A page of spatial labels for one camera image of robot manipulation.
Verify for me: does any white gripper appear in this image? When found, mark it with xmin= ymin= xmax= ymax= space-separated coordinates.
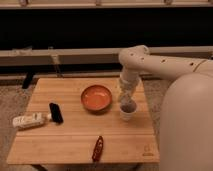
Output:
xmin=118 ymin=78 xmax=139 ymax=103

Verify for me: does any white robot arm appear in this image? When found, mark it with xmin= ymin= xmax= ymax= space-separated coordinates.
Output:
xmin=119 ymin=45 xmax=213 ymax=171

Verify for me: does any white ceramic cup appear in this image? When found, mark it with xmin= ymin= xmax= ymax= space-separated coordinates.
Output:
xmin=120 ymin=101 xmax=137 ymax=121

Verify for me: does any orange bowl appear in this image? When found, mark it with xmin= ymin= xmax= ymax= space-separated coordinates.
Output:
xmin=81 ymin=85 xmax=112 ymax=112

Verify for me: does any wooden table board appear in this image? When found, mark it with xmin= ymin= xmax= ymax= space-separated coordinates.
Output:
xmin=7 ymin=78 xmax=159 ymax=164

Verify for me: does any black rectangular block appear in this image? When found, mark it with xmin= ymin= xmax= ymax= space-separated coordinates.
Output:
xmin=49 ymin=103 xmax=63 ymax=124

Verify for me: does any red chip bag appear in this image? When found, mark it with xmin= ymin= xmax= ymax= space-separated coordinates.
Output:
xmin=92 ymin=136 xmax=104 ymax=162

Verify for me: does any black table leg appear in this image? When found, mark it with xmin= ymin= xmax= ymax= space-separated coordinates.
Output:
xmin=22 ymin=72 xmax=35 ymax=89

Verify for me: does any grey horizontal rail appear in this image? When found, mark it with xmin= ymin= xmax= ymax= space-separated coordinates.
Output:
xmin=0 ymin=46 xmax=213 ymax=66

